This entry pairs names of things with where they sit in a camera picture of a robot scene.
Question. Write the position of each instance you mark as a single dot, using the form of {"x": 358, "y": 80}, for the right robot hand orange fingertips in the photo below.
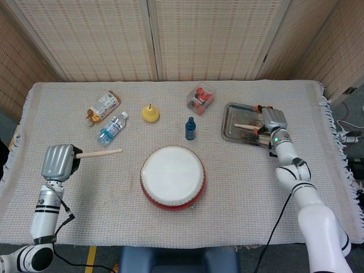
{"x": 274, "y": 119}

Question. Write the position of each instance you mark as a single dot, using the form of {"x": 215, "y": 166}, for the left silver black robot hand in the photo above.
{"x": 57, "y": 162}

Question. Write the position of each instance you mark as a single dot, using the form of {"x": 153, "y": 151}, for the wooden drumstick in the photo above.
{"x": 99, "y": 153}
{"x": 247, "y": 125}

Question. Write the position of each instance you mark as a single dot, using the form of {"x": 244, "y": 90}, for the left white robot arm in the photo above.
{"x": 44, "y": 216}

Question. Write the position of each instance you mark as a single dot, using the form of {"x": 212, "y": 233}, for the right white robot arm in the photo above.
{"x": 315, "y": 219}

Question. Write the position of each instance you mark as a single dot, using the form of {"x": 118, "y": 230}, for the red drum with white skin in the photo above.
{"x": 172, "y": 176}

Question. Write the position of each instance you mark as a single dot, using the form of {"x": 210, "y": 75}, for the rectangular metal tray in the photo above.
{"x": 236, "y": 113}

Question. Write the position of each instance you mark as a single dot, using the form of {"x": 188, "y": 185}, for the clear water bottle blue label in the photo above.
{"x": 112, "y": 129}

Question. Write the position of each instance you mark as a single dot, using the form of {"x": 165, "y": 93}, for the amber tea bottle floral label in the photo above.
{"x": 103, "y": 106}

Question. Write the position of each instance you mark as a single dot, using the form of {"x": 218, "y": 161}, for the clear box of red fruit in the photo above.
{"x": 200, "y": 101}

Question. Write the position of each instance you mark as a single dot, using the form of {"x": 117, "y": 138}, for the white power strip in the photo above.
{"x": 350, "y": 138}

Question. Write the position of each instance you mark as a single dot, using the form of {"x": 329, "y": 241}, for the white waffle tablecloth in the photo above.
{"x": 113, "y": 221}

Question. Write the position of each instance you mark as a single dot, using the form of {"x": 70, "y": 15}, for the blue spray bottle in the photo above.
{"x": 190, "y": 132}

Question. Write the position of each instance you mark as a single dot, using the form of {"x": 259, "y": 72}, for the black floor box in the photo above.
{"x": 357, "y": 167}

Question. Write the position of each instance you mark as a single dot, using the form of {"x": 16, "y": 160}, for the yellow pear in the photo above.
{"x": 150, "y": 115}

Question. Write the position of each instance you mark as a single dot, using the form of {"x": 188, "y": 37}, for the woven folding screen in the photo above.
{"x": 99, "y": 37}

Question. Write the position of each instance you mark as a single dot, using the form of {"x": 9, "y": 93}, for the blue padded seat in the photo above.
{"x": 179, "y": 260}

